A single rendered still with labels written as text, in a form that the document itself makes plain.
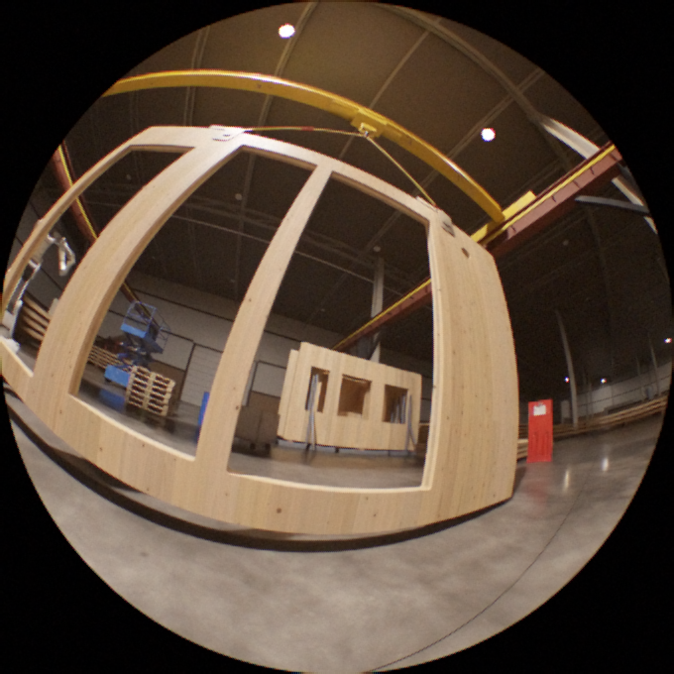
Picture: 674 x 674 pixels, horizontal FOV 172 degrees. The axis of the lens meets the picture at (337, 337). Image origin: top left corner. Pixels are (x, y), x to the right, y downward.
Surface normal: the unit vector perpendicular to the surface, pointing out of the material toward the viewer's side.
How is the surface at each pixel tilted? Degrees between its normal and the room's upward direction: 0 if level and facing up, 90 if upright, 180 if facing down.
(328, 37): 180
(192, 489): 90
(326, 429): 90
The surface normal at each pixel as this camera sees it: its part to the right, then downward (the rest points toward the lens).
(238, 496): 0.36, -0.32
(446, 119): -0.14, 0.91
